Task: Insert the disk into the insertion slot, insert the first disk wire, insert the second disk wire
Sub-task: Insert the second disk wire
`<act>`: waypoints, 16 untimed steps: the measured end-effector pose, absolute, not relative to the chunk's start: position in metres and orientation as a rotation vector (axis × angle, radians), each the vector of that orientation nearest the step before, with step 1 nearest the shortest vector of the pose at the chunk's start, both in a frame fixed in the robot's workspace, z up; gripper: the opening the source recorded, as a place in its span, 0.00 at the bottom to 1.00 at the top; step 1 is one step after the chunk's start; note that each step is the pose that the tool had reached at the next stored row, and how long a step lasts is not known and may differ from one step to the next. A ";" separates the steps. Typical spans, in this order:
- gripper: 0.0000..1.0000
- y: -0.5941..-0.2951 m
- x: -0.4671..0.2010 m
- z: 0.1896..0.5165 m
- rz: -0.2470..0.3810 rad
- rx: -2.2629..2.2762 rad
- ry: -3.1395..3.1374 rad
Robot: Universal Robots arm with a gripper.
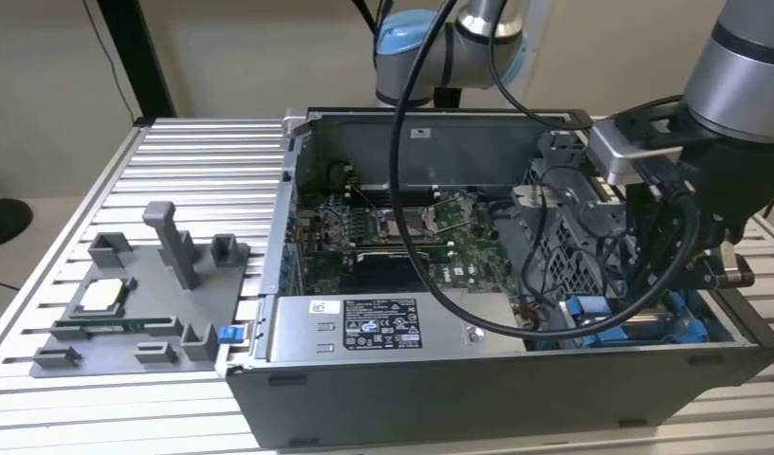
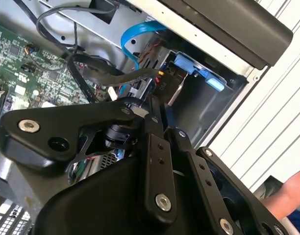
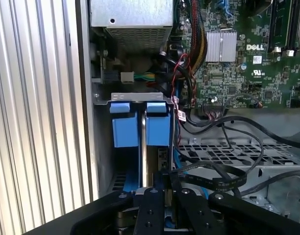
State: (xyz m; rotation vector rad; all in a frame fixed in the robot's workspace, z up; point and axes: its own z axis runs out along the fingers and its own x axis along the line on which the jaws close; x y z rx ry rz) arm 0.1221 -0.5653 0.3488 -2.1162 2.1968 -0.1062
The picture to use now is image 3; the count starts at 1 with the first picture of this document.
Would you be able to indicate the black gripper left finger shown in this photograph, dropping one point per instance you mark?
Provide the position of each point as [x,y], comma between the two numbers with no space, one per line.
[150,215]

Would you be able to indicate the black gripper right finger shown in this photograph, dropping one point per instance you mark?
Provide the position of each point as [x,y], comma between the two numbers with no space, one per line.
[191,215]

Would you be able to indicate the hard disk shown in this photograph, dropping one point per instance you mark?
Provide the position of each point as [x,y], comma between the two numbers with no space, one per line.
[162,156]

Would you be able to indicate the blue disk bay latch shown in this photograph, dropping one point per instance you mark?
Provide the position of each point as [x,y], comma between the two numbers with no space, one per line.
[125,132]
[157,129]

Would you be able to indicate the grey metal disk bay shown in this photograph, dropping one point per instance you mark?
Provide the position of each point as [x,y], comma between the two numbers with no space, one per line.
[135,96]

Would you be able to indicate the black RAM slot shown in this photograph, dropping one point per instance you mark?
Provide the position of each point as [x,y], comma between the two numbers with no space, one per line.
[293,24]
[275,24]

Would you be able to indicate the perforated metal drive cage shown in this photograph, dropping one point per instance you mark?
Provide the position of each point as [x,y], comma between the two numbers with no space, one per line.
[238,151]

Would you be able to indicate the white plug connector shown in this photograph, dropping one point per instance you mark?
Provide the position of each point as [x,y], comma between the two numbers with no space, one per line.
[127,77]

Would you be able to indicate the green motherboard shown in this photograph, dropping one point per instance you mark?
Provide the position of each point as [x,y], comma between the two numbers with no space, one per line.
[238,80]

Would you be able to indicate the open grey PC case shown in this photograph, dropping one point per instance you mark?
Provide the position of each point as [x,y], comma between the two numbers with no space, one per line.
[85,73]

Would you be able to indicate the silver ribbed heat sink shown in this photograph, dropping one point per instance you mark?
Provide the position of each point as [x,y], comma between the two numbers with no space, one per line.
[221,46]

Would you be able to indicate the silver power supply unit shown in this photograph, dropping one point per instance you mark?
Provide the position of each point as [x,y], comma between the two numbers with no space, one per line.
[130,14]

